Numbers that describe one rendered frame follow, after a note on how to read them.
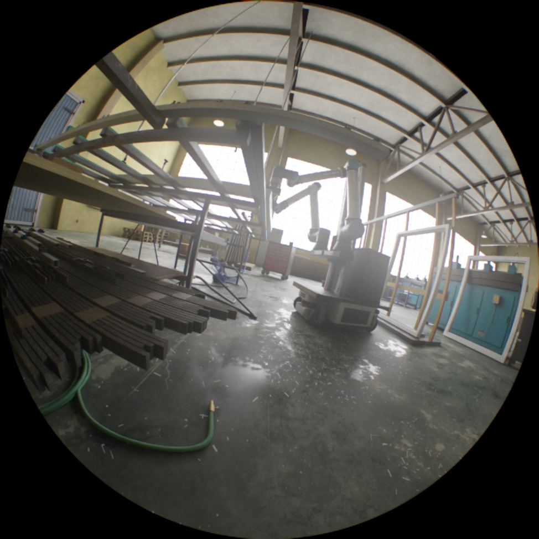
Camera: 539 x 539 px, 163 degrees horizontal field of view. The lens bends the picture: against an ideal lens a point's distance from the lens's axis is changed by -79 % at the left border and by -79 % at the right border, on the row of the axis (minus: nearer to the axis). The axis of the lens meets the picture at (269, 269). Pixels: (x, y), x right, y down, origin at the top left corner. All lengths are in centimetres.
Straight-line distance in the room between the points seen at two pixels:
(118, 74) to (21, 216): 640
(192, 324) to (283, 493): 49
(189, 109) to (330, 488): 102
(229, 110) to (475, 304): 386
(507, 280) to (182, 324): 372
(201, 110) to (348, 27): 787
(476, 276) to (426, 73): 736
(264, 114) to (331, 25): 785
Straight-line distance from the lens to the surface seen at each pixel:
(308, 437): 69
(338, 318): 175
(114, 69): 50
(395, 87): 945
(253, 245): 897
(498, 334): 362
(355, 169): 178
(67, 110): 739
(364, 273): 190
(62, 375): 32
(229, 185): 127
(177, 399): 70
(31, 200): 686
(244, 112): 50
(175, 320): 46
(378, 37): 837
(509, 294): 364
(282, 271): 520
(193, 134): 58
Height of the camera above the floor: 51
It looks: 3 degrees down
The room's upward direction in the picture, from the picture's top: 14 degrees clockwise
